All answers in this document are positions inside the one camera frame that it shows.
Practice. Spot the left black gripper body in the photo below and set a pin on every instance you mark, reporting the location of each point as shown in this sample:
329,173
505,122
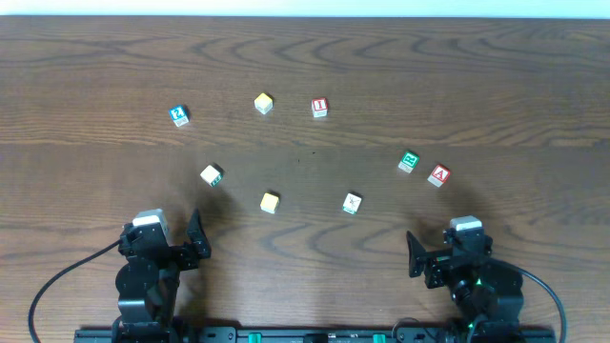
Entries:
181,252

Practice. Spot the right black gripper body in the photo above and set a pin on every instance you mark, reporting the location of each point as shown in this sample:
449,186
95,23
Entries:
434,264

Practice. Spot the red letter A block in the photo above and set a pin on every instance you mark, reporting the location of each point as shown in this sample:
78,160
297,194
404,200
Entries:
439,175

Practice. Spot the blue number 2 block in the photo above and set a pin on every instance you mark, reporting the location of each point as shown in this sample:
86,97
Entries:
179,115

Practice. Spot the red letter I block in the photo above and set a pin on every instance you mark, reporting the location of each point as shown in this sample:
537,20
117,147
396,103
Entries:
319,107

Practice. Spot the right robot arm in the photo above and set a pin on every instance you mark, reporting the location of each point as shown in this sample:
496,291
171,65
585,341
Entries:
488,296

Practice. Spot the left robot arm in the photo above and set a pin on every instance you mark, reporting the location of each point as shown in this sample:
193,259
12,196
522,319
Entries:
148,283

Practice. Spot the white block green side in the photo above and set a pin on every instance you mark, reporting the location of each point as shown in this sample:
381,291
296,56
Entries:
211,175

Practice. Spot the yellow block lower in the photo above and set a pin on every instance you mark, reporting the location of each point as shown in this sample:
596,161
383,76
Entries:
269,202

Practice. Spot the yellow block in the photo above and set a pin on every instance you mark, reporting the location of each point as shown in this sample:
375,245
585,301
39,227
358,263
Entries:
263,103
269,202

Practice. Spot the white block stick figure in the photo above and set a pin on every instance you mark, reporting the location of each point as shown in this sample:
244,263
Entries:
351,203

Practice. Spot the green letter R block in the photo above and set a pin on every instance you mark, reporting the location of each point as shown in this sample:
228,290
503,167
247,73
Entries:
408,161

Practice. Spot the yellow block upper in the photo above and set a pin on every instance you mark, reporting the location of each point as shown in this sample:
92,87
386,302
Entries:
263,103

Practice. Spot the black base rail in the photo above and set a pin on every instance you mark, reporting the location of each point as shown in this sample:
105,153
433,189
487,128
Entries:
233,335

